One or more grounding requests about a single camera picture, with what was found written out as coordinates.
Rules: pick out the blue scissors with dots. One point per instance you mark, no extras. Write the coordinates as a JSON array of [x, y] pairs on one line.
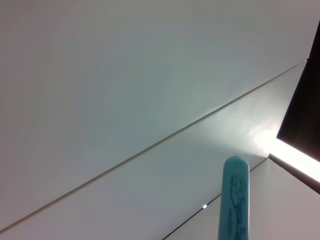
[[233, 200]]

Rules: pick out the ceiling light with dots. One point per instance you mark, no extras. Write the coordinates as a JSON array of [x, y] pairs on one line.
[[295, 160]]

